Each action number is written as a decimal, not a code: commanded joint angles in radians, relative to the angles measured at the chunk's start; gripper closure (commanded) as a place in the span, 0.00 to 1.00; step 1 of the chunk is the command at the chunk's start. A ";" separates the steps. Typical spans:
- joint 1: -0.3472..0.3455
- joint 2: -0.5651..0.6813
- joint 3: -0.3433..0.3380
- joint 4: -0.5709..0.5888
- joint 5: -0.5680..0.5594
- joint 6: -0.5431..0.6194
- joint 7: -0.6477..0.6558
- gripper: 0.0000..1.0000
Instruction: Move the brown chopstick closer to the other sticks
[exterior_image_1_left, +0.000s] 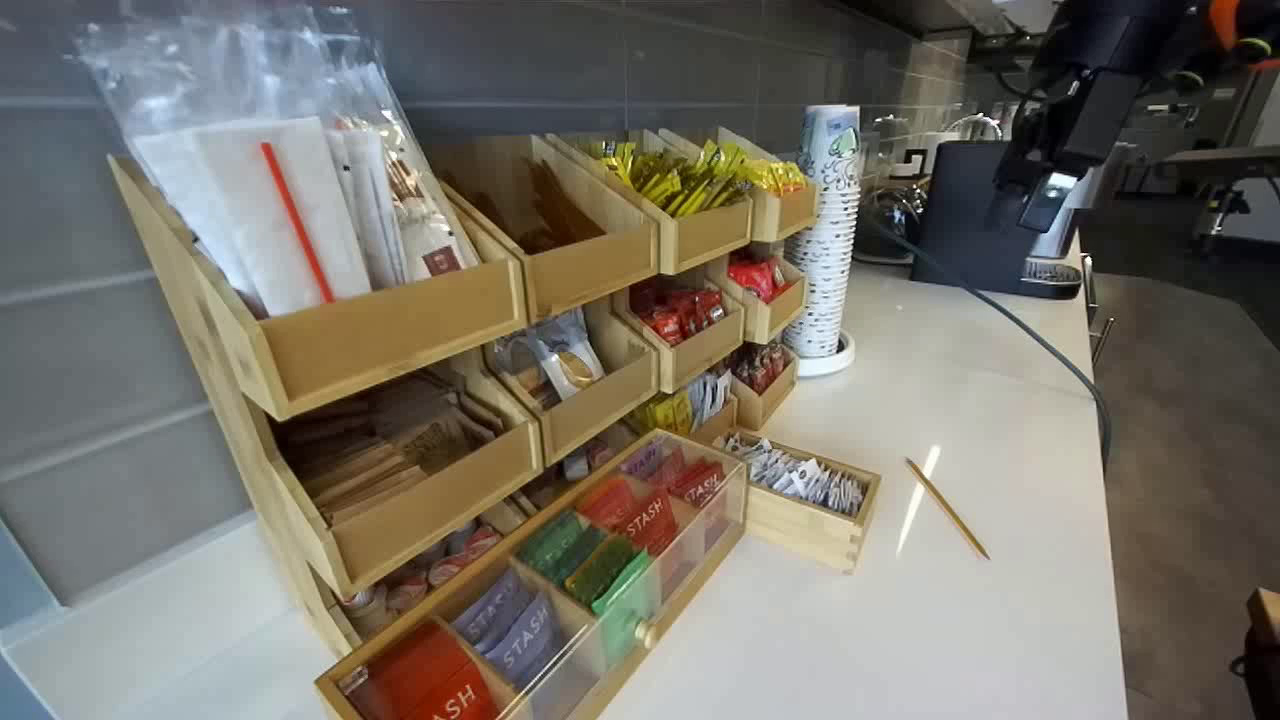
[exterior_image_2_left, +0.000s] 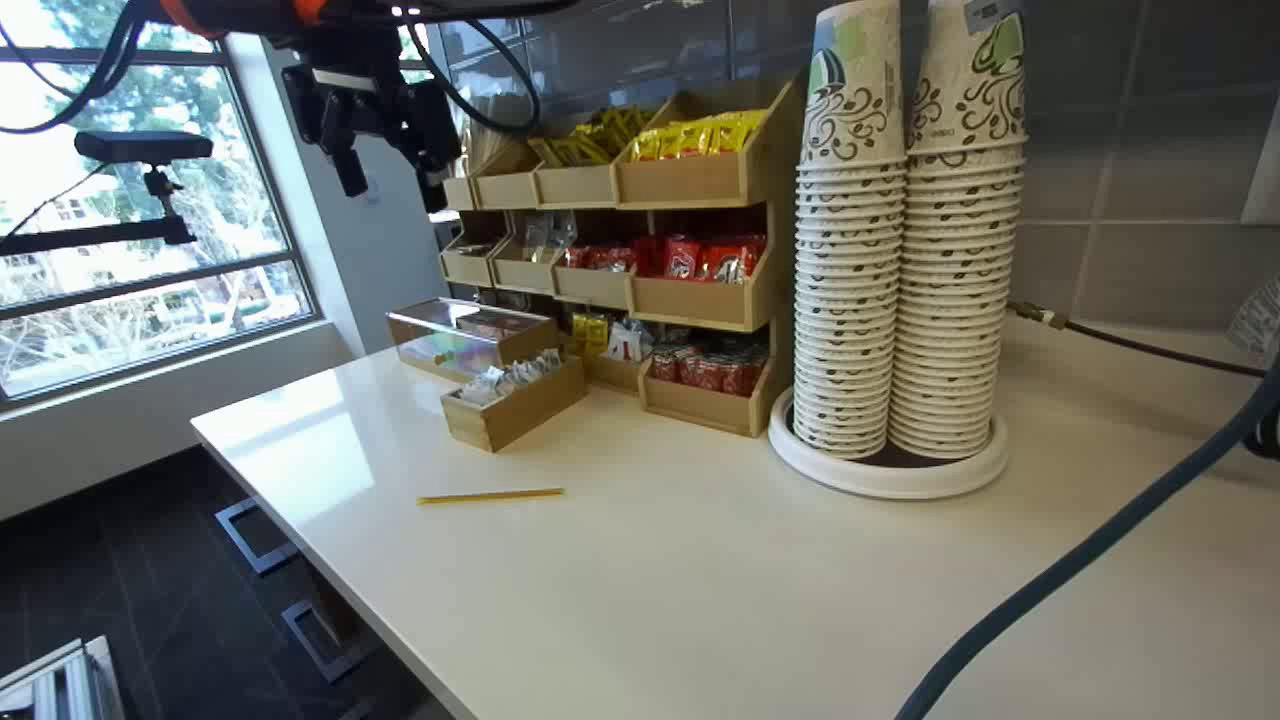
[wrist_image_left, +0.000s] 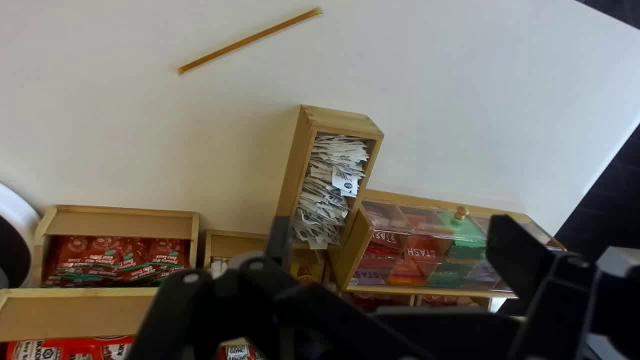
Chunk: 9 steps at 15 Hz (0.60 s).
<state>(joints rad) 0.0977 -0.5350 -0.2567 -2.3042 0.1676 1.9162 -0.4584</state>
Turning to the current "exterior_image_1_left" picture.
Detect grey background desk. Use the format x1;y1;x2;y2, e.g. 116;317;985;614
1157;66;1280;251

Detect white wrapped straws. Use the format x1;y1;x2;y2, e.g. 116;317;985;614
325;114;420;293

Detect red straw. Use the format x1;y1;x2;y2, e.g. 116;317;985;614
255;135;341;307

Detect teal grey cable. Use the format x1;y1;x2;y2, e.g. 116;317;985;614
859;215;1115;454

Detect yellow and white packets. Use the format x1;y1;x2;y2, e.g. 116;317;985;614
636;367;739;442

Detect brown paper packets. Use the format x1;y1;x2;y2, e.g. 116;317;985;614
275;375;520;528

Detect red packets pile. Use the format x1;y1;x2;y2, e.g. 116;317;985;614
629;277;736;350
730;346;795;395
727;251;795;306

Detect patterned paper cup stack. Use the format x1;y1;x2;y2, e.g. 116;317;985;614
782;101;866;364

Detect green tea bags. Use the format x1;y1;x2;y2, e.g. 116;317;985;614
515;507;659;628

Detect orange arm cable clamp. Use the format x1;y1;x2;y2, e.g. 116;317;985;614
1203;0;1250;58

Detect clear wrapped packets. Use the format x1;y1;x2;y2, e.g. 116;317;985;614
483;307;613;404

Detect white paper napkins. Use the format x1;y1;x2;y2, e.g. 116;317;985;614
132;116;375;321

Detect orange red tea bags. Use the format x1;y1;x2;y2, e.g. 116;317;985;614
355;621;502;720

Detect silver white packets pile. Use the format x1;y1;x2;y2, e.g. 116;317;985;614
724;431;871;519

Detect small wooden box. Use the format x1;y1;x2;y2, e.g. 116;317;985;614
715;430;885;581

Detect wooden tiered organizer shelf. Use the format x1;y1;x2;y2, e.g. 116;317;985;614
105;123;824;659

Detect white round cup holder base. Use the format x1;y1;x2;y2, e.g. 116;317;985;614
778;327;859;386

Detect purple tea bags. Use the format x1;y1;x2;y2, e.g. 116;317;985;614
447;570;570;689

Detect clear plastic bag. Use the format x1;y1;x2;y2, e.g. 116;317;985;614
70;5;483;321

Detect maroon tea bags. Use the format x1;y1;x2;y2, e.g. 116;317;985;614
620;442;730;512

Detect wooden tea box clear lid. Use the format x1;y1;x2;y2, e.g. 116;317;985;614
310;430;752;720

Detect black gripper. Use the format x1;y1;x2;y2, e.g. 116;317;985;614
997;69;1149;191

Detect black and white coffee machine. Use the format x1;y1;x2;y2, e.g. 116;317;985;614
908;135;1089;302

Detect brown chopstick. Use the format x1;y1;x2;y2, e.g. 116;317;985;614
902;457;997;564

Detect mixed small packets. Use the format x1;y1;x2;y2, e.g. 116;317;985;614
341;517;510;631

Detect brown labelled packets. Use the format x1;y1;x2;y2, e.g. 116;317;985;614
383;142;481;286

